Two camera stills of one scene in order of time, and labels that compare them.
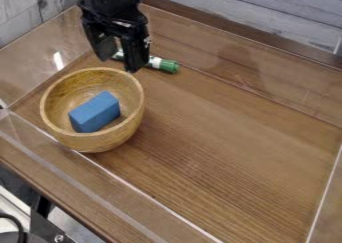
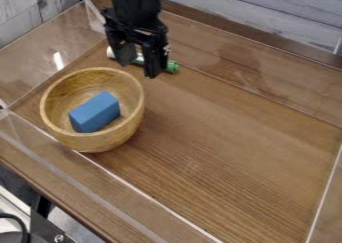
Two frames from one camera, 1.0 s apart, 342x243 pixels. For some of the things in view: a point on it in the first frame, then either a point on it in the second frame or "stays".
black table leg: x=45 y=207 stays
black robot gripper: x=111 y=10 → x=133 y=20
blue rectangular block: x=97 y=112 stays
